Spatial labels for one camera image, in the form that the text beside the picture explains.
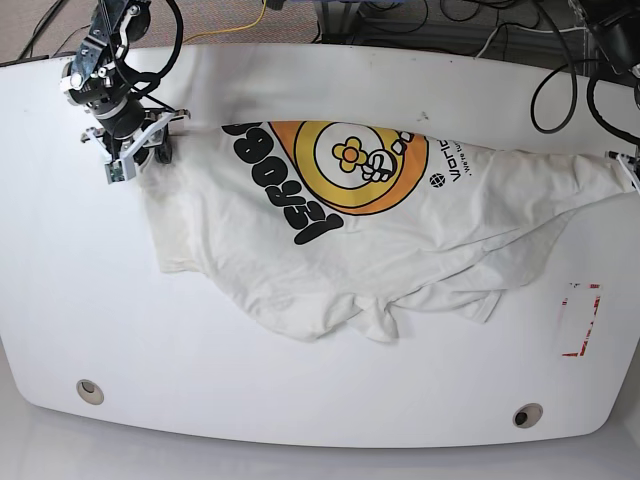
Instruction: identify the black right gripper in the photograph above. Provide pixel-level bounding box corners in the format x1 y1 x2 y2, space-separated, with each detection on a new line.
87 95 173 165

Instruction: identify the white t-shirt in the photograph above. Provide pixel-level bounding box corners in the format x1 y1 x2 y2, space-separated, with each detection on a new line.
137 45 639 344

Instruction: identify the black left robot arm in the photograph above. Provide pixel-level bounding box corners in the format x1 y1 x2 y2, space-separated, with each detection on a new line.
569 0 639 105

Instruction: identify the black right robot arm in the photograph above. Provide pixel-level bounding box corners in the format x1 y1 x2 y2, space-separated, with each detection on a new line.
60 1 190 175

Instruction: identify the red tape rectangle marker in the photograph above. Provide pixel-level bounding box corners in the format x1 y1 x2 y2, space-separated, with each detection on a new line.
556 283 603 358

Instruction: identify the yellow cable on floor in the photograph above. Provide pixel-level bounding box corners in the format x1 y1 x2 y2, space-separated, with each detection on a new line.
184 0 266 45

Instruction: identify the left table cable grommet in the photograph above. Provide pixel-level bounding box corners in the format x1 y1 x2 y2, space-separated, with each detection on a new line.
76 379 105 406

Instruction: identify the table cable grommet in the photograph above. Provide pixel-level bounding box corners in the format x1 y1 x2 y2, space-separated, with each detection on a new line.
512 403 544 429
76 379 105 406

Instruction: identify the white cable on floor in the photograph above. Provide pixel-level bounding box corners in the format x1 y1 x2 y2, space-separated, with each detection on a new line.
473 21 601 59

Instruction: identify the black looped cable left arm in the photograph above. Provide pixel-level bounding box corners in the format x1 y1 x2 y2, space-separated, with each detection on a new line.
531 0 640 146

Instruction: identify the right table cable grommet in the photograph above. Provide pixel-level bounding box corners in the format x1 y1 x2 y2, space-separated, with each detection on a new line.
512 403 544 429

